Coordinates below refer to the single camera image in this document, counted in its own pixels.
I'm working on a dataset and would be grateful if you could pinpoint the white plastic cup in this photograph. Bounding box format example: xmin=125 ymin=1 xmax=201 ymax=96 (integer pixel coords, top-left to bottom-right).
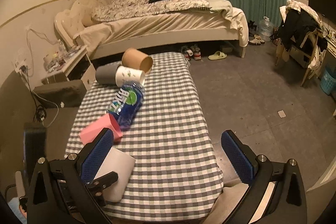
xmin=94 ymin=147 xmax=135 ymax=203

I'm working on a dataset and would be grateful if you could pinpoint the pink faceted cup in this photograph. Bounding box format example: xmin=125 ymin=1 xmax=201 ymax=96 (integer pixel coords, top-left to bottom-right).
xmin=79 ymin=113 xmax=123 ymax=144

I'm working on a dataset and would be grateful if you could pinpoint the grey cup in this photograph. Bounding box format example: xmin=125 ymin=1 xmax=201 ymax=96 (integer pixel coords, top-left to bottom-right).
xmin=95 ymin=63 xmax=121 ymax=85

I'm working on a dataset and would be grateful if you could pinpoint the white cup with green print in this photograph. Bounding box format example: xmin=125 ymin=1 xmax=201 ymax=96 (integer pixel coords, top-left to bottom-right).
xmin=115 ymin=65 xmax=145 ymax=87

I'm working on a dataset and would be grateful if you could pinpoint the tan cardboard cup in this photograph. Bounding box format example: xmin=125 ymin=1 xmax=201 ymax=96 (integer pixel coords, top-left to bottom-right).
xmin=121 ymin=48 xmax=153 ymax=74

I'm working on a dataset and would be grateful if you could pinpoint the grey white checkered tablecloth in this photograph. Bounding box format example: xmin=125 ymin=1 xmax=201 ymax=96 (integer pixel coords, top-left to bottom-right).
xmin=64 ymin=52 xmax=224 ymax=223

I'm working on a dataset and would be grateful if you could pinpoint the blue label water bottle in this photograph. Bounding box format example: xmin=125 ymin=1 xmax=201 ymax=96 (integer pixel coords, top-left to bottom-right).
xmin=107 ymin=81 xmax=145 ymax=131

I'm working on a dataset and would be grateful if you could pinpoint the white bedside table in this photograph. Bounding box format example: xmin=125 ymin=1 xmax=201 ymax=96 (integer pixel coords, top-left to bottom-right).
xmin=41 ymin=46 xmax=96 ymax=90

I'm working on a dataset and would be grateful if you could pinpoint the teal plastic basket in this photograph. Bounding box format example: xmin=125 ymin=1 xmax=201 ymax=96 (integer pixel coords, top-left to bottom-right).
xmin=320 ymin=66 xmax=335 ymax=95

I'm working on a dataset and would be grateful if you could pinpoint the green slipper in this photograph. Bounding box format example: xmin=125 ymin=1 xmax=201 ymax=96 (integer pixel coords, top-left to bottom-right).
xmin=208 ymin=51 xmax=227 ymax=61

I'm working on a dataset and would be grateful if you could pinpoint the chair piled with clothes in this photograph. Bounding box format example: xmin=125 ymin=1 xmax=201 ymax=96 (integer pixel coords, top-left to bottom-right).
xmin=273 ymin=0 xmax=328 ymax=85

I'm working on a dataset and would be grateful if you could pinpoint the pair of sneakers under bed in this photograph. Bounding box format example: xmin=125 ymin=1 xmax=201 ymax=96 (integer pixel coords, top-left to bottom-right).
xmin=181 ymin=44 xmax=202 ymax=61

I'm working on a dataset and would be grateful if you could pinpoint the white pillow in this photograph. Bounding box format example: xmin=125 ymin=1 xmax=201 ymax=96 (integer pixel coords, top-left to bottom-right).
xmin=70 ymin=0 xmax=106 ymax=27

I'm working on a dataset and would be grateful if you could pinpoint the large clear water jug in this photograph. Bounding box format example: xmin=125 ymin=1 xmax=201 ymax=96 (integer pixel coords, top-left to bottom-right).
xmin=258 ymin=16 xmax=273 ymax=42

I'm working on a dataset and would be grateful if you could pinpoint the bed with beige sheet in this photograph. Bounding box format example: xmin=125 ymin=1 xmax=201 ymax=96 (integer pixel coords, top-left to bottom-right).
xmin=54 ymin=0 xmax=248 ymax=59

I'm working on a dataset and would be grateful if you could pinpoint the floral patterned quilt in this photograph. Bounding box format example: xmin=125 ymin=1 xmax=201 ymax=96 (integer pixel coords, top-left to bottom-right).
xmin=91 ymin=0 xmax=211 ymax=22

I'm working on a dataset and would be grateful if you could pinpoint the black television screen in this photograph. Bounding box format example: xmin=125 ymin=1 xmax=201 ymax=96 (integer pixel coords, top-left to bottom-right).
xmin=309 ymin=0 xmax=336 ymax=23

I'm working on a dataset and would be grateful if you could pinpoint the white charging cable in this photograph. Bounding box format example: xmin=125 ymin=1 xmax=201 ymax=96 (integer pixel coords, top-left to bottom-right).
xmin=24 ymin=27 xmax=63 ymax=128

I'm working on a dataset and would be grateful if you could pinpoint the white wall power strip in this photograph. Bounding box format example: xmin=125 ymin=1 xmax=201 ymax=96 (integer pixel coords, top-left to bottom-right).
xmin=12 ymin=48 xmax=28 ymax=73

